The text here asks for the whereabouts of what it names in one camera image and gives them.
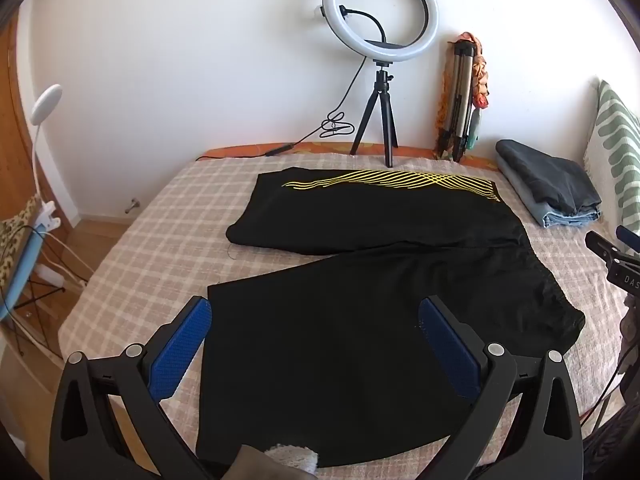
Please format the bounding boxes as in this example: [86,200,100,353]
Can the black pants with yellow stripes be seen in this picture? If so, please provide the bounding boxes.
[197,169,586,468]

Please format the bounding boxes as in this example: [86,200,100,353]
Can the black tripod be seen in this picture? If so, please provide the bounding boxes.
[349,60,399,168]

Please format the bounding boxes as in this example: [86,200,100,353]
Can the orange patterned scarf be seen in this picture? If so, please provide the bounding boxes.
[434,31,492,161]

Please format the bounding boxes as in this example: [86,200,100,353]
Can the white clip-on desk lamp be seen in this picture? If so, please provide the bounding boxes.
[31,84,64,233]

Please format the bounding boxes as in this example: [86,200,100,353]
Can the white power strip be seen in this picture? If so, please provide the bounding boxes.
[37,264,69,292]

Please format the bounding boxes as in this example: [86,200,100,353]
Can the folded dark grey garment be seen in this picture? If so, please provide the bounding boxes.
[496,139,602,216]

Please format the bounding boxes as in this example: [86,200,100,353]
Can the folded silver tripod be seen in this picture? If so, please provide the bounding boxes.
[439,42,476,162]

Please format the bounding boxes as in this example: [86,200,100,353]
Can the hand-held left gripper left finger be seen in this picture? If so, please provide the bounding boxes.
[48,296,221,480]

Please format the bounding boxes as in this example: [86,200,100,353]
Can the black gooseneck phone holder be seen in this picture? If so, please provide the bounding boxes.
[340,6,407,52]

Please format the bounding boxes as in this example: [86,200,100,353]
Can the black cable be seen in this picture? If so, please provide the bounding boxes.
[194,57,371,162]

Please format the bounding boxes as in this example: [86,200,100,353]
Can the beige plaid blanket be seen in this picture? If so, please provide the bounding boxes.
[57,152,636,461]

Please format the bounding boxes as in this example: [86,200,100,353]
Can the leopard print cloth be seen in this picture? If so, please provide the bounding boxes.
[0,194,42,286]

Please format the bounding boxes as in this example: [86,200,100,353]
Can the person's left hand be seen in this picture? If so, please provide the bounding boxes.
[240,442,319,480]

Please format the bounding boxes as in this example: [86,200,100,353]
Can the green and white patterned pillow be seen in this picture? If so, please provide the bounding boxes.
[582,79,640,241]

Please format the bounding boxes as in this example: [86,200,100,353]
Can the wooden wardrobe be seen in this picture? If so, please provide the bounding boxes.
[0,10,76,233]

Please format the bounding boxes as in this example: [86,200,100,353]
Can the folded blue jeans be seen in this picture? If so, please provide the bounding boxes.
[500,160,603,228]

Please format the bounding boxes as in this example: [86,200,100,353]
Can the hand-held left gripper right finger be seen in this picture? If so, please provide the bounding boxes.
[417,295,585,480]

